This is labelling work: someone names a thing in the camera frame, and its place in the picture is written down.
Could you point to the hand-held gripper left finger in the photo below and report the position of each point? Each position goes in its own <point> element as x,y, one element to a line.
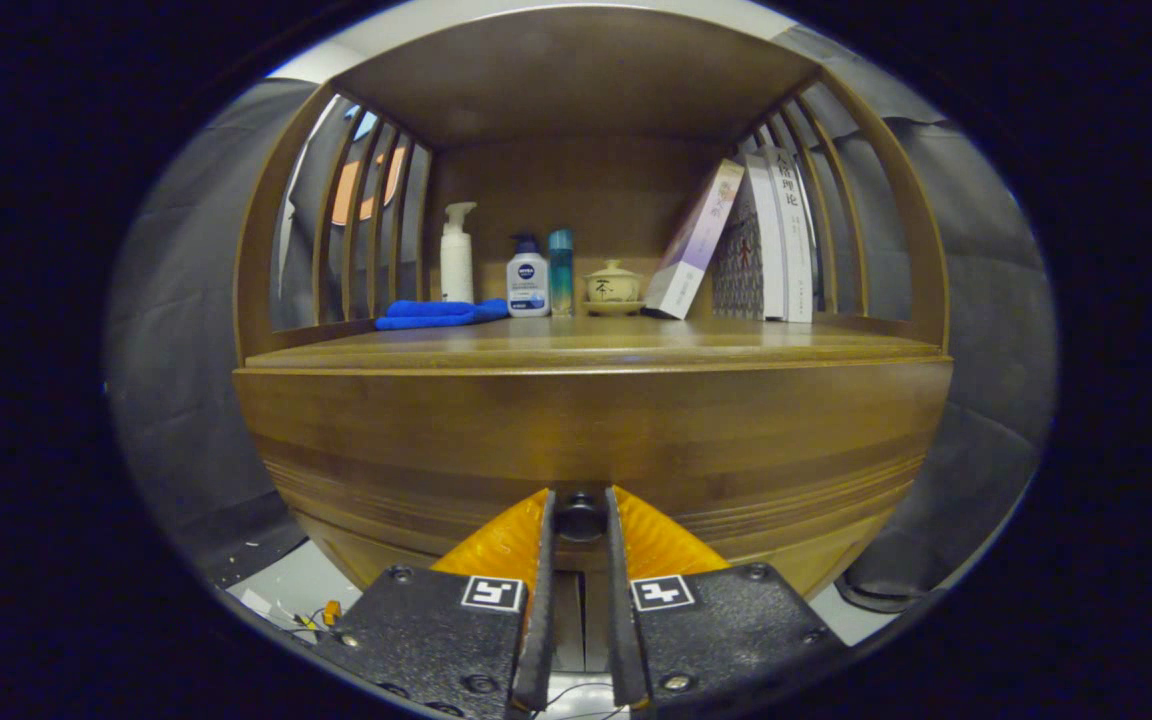
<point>436,640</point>

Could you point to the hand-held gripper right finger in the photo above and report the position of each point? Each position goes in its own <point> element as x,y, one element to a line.
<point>726,625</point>

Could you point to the wooden drawer with knob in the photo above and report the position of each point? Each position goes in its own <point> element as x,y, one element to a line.
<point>586,430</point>

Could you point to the wooden countertop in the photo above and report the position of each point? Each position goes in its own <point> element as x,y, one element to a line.
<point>586,345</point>

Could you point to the brown wooden cabinet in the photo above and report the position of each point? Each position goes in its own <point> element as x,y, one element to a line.
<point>576,80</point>

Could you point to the blue folded cloth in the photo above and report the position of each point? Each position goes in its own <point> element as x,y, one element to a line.
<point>436,315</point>

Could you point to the beige lidded tea cup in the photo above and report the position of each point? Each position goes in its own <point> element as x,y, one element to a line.
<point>613,288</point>

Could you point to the white lotion bottle blue cap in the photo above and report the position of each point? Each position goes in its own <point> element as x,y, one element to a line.
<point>528,285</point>

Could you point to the white pump bottle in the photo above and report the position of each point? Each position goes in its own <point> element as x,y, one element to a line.
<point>456,265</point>

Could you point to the purple and white box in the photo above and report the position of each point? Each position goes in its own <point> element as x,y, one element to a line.
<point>691,250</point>

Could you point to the plain white book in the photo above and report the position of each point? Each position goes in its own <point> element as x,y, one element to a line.
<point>768,250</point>

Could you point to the slim teal bottle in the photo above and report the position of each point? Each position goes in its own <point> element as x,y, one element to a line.
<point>561,275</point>

